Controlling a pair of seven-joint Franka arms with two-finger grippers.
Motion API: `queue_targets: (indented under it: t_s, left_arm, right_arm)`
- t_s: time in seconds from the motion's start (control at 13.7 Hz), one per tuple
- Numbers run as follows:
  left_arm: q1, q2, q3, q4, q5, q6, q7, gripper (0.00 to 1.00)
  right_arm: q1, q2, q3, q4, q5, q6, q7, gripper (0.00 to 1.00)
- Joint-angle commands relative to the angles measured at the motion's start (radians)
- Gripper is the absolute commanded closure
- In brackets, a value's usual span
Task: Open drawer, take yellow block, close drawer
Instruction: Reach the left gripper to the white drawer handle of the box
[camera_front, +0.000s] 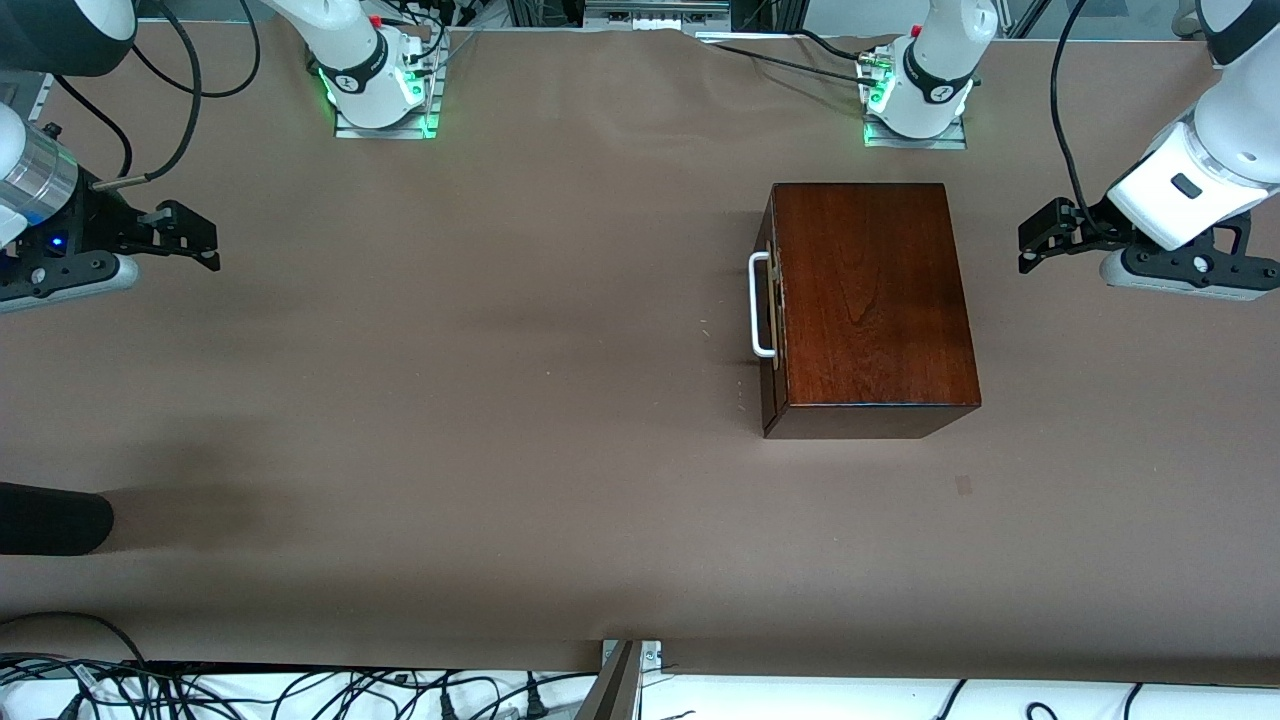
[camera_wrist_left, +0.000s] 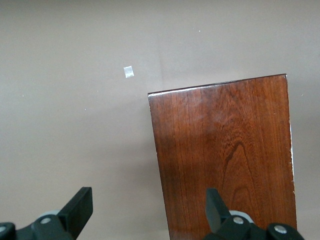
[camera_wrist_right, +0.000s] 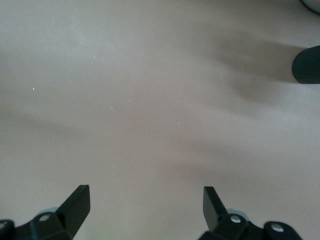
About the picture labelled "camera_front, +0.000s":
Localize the black rounded object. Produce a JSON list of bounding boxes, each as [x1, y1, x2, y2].
[[0, 482, 115, 557]]

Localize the wooden drawer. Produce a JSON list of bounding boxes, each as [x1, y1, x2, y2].
[[760, 190, 788, 403]]

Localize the black cable bundle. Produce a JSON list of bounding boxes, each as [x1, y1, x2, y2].
[[385, 0, 483, 79]]

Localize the black cable tangle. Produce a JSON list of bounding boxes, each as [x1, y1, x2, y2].
[[0, 655, 601, 720]]

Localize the metal mounting bracket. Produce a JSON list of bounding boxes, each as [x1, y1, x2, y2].
[[575, 638, 664, 720]]

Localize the dark brown wooden cabinet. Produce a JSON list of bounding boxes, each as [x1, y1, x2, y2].
[[757, 182, 983, 441]]

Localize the white metal drawer handle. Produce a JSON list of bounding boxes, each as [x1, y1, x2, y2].
[[748, 250, 779, 359]]

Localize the brown table cover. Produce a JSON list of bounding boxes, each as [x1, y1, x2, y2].
[[0, 20, 1280, 683]]

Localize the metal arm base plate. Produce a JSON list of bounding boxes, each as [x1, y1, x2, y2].
[[333, 75, 443, 141], [863, 100, 969, 151]]

